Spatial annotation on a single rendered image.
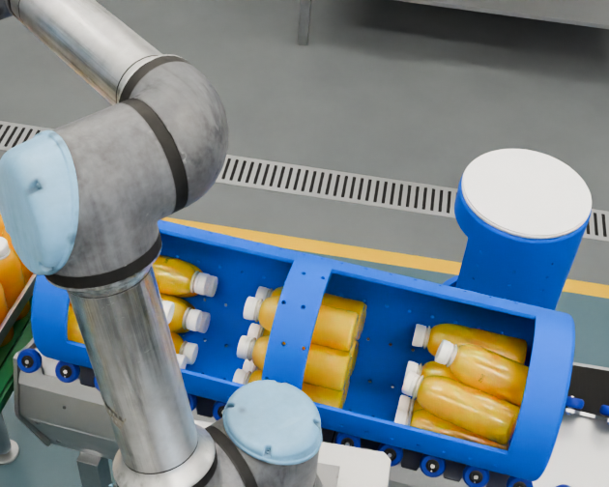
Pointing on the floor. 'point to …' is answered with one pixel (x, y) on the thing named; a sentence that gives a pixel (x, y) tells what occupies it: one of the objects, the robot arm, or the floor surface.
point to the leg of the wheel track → (94, 471)
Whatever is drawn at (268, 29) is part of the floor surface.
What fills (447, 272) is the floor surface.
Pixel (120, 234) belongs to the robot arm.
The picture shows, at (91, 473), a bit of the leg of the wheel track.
